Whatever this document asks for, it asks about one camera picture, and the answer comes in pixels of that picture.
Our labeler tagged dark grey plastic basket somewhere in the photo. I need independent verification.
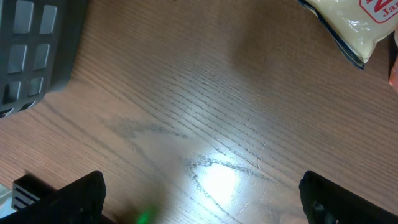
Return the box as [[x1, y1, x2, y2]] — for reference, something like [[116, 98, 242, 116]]
[[1, 0, 88, 118]]

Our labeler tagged orange tissue pack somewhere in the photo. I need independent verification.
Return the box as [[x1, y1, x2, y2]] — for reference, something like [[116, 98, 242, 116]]
[[389, 29, 397, 91]]

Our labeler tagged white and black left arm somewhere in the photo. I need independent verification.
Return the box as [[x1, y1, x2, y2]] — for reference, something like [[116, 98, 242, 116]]
[[1, 171, 114, 224]]

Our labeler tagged yellow wet wipes pack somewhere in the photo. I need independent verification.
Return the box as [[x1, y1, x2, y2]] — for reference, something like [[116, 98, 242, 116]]
[[299, 0, 397, 69]]

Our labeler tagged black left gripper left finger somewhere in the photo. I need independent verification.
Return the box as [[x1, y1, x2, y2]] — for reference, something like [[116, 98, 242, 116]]
[[1, 171, 106, 224]]

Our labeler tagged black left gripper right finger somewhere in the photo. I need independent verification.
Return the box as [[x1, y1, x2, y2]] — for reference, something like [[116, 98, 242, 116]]
[[299, 171, 397, 224]]

